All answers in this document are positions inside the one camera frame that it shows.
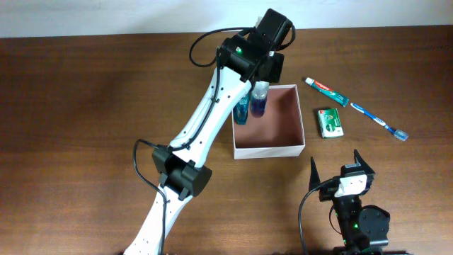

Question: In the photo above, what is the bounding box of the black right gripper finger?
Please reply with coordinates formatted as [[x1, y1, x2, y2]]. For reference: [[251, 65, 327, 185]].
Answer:
[[309, 157, 321, 191], [353, 149, 374, 174]]

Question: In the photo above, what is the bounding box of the green Dettol soap box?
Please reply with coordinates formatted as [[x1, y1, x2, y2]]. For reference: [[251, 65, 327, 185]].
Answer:
[[317, 108, 344, 139]]

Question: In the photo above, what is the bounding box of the purple foaming soap pump bottle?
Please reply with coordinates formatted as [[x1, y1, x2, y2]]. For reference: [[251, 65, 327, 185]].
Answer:
[[250, 81, 270, 118]]

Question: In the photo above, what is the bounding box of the teal Listerine mouthwash bottle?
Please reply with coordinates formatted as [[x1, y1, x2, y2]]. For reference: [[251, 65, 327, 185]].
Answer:
[[233, 93, 250, 125]]

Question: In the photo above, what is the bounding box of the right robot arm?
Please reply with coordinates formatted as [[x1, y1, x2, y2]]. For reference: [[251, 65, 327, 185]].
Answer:
[[309, 150, 390, 255]]

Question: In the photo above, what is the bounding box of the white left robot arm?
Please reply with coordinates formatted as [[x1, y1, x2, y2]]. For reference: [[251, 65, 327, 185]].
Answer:
[[124, 8, 296, 254]]

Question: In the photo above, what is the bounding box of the blue white toothbrush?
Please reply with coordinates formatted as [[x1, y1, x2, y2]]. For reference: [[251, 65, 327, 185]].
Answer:
[[350, 103, 409, 142]]

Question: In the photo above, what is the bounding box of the pink open cardboard box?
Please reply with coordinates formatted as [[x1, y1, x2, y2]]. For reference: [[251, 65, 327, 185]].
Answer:
[[232, 84, 306, 159]]

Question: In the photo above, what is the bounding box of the green Colgate toothpaste tube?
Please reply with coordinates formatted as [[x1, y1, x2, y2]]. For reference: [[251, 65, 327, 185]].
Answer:
[[304, 77, 349, 107]]

